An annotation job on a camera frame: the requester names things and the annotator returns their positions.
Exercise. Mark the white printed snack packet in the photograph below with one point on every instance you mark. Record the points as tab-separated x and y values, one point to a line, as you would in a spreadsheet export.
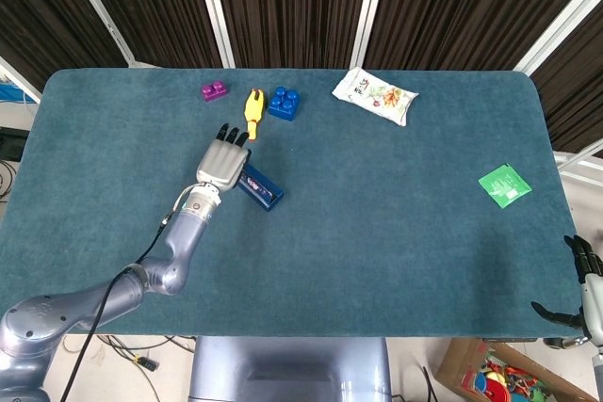
372	93

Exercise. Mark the yellow rubber chicken toy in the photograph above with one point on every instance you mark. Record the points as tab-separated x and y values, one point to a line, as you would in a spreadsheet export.
253	110

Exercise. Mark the white aluminium frame post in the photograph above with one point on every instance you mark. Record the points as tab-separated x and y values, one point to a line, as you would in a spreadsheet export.
94	6
560	25
214	11
369	11
19	77

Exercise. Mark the small black floor device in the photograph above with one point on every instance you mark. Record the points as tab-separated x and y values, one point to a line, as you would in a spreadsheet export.
148	365

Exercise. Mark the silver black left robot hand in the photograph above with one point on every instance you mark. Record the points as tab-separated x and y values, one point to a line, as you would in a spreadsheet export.
221	164

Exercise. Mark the blue toy building brick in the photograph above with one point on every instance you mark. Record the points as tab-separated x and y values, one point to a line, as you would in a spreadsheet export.
282	106

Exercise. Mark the dark brown pleated curtain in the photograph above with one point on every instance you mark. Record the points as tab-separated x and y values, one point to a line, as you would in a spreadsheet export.
292	6

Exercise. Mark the purple toy building brick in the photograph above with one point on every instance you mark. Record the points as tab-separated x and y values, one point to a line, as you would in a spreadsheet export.
214	92

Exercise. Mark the green square sachet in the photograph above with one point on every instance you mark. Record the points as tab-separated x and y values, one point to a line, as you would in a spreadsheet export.
504	185

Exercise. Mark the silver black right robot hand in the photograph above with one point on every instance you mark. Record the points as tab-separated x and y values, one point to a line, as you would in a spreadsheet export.
596	303

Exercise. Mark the black box on floor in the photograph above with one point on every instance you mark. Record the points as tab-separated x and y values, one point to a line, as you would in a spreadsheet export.
11	144

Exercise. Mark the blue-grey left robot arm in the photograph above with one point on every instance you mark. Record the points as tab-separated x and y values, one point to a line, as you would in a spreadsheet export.
184	242

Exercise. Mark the teal felt table cloth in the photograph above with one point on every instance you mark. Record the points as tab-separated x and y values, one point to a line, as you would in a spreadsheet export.
377	232

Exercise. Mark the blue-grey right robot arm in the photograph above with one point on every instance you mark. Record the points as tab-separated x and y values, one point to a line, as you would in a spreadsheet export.
600	374

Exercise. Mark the blue cardboard glasses case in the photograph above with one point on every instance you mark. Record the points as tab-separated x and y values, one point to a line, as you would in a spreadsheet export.
269	198

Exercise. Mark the blue-grey robot torso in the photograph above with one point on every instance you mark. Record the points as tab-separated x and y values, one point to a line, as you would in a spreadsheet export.
282	369

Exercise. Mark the cardboard box with toys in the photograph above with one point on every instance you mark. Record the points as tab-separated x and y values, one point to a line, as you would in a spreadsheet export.
452	364

